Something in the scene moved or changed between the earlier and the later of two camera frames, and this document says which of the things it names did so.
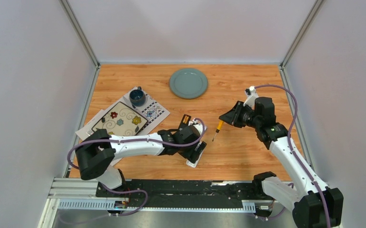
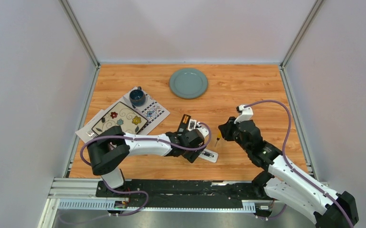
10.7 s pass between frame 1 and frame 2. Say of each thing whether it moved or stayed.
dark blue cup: stayed
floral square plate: stayed
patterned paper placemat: stayed
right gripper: moved
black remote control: stayed
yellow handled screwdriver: moved
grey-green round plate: stayed
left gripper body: stayed
